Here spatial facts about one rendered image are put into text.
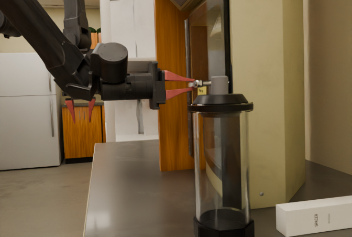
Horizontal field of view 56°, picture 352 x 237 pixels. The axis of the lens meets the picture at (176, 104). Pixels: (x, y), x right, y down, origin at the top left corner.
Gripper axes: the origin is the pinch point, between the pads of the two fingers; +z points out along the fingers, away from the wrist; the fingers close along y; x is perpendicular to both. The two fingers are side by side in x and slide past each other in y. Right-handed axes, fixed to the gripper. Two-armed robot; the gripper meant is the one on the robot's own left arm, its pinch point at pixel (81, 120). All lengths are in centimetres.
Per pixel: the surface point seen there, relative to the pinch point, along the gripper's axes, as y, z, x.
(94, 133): -9, 58, 456
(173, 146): 26.9, 9.4, -8.5
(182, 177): 27.1, 16.8, -17.1
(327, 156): 75, 16, -16
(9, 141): -135, 59, 443
